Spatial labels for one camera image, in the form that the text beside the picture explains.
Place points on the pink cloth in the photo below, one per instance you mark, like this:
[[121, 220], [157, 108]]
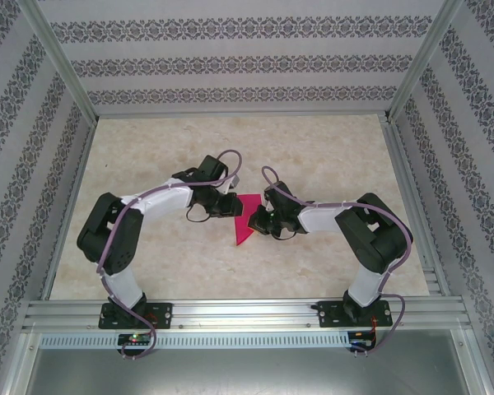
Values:
[[245, 222]]

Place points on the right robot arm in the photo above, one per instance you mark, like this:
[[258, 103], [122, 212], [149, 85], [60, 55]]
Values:
[[374, 238]]

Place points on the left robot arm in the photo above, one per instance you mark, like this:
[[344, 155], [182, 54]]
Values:
[[115, 238]]

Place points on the grey sheet metal tray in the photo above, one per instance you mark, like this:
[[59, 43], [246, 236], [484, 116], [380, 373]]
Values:
[[247, 374]]

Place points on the small controller board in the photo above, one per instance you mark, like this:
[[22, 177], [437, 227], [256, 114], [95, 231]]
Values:
[[133, 338], [360, 341]]

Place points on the aluminium cross rail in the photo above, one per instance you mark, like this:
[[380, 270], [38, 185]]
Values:
[[243, 114]]

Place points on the aluminium mounting rail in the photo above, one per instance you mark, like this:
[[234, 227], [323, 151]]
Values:
[[247, 314]]

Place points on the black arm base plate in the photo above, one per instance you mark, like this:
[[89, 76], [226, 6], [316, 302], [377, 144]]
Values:
[[162, 314], [329, 314]]

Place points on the aluminium side rail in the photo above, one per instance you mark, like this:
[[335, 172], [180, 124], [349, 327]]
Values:
[[70, 205], [411, 197]]

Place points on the aluminium frame post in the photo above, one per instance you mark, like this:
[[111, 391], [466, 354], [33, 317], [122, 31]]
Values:
[[55, 57], [424, 57]]

